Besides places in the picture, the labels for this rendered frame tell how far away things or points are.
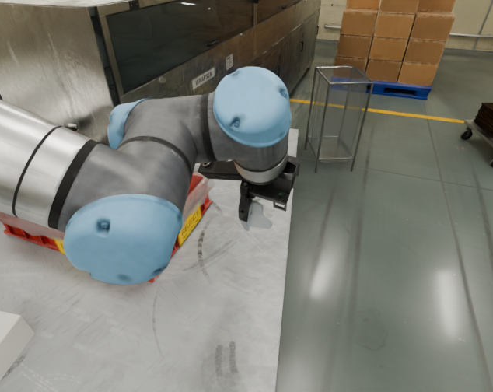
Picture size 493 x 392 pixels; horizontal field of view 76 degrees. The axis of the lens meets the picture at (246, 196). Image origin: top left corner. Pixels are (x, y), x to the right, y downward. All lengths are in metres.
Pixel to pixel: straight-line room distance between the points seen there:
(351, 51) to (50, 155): 4.36
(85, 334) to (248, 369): 0.33
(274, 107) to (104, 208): 0.17
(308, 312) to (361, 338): 0.26
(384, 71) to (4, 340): 4.39
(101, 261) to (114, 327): 0.50
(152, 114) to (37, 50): 0.98
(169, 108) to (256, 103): 0.09
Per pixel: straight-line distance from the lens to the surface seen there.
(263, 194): 0.49
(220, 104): 0.31
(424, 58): 4.56
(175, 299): 0.74
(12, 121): 0.27
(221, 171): 0.50
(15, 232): 1.03
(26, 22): 1.29
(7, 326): 0.75
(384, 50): 4.50
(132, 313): 0.74
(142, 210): 0.23
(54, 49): 1.24
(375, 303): 1.82
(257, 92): 0.31
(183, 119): 0.33
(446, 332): 1.87
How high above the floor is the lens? 1.42
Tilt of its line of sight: 37 degrees down
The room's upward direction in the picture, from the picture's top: straight up
